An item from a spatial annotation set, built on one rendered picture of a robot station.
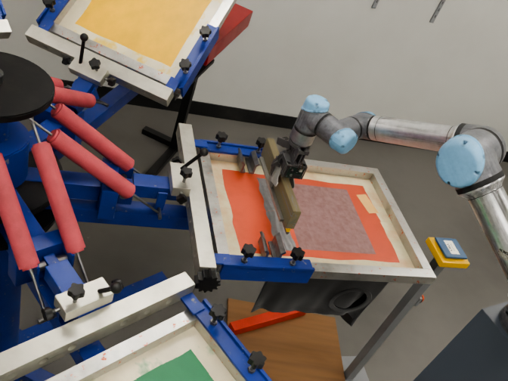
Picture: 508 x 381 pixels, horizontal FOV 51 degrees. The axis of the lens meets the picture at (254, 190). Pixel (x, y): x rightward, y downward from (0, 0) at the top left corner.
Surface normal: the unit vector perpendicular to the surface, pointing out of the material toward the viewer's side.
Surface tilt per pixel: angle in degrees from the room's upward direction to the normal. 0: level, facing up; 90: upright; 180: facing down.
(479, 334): 90
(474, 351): 90
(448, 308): 0
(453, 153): 87
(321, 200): 0
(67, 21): 32
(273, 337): 0
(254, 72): 90
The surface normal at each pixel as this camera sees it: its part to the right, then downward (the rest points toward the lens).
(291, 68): 0.18, 0.68
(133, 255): 0.30, -0.73
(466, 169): -0.74, 0.16
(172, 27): 0.10, -0.33
